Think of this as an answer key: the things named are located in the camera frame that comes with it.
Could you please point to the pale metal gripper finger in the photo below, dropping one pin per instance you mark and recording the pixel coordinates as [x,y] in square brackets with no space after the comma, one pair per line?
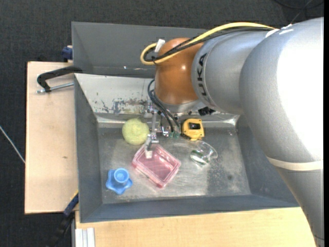
[149,149]

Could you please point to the pink clear plastic box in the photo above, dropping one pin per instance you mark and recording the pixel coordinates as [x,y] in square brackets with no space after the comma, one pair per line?
[159,167]

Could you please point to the yellow-green ball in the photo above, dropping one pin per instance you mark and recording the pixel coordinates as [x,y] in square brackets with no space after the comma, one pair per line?
[135,132]

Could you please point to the yellow tape measure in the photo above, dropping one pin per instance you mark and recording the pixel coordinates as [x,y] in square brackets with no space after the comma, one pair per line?
[192,130]

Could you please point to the blue star-shaped cup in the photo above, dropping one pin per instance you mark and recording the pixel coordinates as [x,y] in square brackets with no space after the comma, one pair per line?
[118,181]

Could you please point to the clear glass cup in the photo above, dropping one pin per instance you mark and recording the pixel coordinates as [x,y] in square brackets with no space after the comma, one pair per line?
[204,154]

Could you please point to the grey metal bin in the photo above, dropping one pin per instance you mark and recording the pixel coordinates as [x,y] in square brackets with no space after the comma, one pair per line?
[226,179]

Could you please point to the pale wood flat board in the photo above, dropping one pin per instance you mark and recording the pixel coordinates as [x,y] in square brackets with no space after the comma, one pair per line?
[48,138]

